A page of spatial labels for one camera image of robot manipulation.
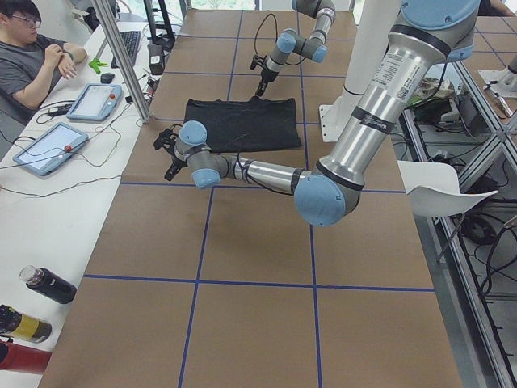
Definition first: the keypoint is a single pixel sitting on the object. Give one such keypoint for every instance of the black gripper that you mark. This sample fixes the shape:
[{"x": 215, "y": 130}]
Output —
[
  {"x": 266, "y": 73},
  {"x": 178, "y": 157}
]

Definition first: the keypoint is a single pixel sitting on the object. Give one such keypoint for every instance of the black graphic t-shirt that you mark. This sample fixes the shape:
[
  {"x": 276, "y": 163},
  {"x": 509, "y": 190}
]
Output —
[{"x": 248, "y": 126}]

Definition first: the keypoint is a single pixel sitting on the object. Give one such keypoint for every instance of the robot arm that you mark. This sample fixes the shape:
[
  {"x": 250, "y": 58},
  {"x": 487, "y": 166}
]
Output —
[
  {"x": 289, "y": 41},
  {"x": 397, "y": 42}
]

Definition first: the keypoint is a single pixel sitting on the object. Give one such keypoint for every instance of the far teach pendant tablet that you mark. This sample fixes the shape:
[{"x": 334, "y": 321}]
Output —
[{"x": 96, "y": 102}]

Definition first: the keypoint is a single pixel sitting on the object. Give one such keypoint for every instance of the teach pendant tablet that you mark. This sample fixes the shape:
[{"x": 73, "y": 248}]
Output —
[
  {"x": 51, "y": 150},
  {"x": 96, "y": 102}
]

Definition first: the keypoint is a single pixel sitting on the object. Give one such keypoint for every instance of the black computer mouse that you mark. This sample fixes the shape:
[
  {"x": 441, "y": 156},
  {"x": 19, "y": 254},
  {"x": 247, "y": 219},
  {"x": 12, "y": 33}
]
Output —
[{"x": 106, "y": 78}]

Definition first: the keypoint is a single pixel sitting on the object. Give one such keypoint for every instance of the green plastic tool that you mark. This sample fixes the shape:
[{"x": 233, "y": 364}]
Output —
[{"x": 96, "y": 65}]

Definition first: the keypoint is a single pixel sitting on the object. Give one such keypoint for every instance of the black keyboard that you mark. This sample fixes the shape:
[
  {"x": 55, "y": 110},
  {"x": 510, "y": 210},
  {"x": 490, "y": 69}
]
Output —
[{"x": 131, "y": 40}]

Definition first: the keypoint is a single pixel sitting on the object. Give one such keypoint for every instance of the near teach pendant tablet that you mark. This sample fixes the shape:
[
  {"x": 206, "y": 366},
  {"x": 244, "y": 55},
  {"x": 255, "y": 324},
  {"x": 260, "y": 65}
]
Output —
[{"x": 51, "y": 150}]

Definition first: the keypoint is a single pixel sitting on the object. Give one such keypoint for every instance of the seated person grey shirt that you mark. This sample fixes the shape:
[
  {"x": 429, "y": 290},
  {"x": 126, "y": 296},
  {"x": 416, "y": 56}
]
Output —
[{"x": 31, "y": 63}]

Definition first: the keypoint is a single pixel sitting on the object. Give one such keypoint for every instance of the black water bottle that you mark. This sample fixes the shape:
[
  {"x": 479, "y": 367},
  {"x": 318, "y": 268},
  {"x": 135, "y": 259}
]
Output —
[{"x": 47, "y": 283}]

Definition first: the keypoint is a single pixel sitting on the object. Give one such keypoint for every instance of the white plastic chair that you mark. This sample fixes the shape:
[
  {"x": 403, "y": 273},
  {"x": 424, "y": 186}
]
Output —
[{"x": 434, "y": 191}]

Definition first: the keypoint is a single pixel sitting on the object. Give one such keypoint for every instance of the yellow black bottle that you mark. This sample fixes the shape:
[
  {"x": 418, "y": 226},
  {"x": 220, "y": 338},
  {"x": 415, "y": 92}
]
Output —
[{"x": 23, "y": 327}]

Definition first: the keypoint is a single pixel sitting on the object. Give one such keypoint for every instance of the red bottle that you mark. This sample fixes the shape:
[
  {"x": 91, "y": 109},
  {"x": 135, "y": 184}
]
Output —
[{"x": 23, "y": 359}]

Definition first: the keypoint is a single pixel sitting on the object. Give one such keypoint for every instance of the aluminium frame post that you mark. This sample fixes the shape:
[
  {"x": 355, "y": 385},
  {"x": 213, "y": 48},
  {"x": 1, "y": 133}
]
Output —
[{"x": 112, "y": 34}]

